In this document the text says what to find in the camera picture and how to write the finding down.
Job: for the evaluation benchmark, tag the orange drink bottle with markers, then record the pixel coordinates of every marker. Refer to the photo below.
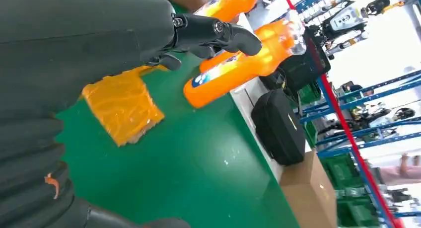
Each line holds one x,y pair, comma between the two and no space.
230,4
236,75

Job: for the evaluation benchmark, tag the black hard case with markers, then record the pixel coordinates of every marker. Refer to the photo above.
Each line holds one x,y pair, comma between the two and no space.
279,127

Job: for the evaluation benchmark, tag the green table mat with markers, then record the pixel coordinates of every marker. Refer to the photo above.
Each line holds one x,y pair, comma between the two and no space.
197,170

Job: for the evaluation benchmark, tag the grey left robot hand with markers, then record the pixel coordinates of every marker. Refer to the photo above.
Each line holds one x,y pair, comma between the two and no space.
82,39

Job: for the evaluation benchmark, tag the blue shelf rack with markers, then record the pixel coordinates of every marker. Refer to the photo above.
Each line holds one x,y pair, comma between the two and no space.
378,88

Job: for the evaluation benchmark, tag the green plastic crate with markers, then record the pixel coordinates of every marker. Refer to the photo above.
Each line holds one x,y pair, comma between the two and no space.
358,213
342,170
309,93

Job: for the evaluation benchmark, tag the red post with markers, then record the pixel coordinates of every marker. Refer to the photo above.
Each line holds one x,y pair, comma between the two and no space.
345,127

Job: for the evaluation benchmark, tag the white grey machine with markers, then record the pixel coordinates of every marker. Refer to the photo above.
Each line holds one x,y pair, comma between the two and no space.
345,21

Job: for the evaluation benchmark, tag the brown cardboard box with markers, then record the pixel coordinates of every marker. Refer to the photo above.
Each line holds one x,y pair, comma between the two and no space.
309,200

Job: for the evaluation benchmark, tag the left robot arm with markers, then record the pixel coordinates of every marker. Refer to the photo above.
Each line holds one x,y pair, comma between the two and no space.
29,154

